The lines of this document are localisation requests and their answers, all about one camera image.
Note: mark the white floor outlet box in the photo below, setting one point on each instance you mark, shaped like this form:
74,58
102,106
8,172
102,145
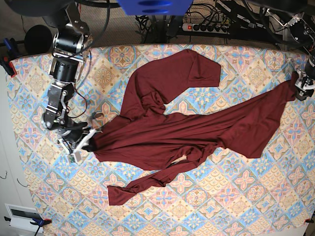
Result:
21,217

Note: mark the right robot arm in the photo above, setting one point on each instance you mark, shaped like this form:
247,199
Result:
70,51

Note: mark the orange clamp lower right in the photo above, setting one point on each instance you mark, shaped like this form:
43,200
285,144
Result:
310,221

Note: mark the black round stool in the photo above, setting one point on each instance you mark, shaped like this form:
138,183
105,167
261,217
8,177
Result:
38,40

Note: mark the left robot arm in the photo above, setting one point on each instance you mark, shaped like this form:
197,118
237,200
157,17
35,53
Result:
296,17

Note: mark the white power strip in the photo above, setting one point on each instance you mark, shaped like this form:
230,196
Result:
190,27

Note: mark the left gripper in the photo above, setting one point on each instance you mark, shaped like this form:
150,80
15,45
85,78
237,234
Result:
305,86

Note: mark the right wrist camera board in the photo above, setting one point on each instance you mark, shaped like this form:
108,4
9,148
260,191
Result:
74,158

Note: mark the blue orange clamp lower left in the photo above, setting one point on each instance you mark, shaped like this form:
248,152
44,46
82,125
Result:
37,222

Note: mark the blue orange clamp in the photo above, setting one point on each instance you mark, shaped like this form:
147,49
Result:
37,222
12,53

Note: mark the blue orange clamp upper left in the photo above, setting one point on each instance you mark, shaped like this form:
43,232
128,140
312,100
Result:
12,53

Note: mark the patterned tile tablecloth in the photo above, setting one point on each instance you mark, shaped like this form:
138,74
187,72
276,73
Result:
227,195

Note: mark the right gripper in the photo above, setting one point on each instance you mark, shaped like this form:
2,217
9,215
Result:
75,136

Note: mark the maroon t-shirt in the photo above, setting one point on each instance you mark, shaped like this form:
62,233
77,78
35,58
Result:
143,136

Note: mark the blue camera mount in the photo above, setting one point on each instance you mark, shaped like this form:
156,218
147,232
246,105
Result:
155,7

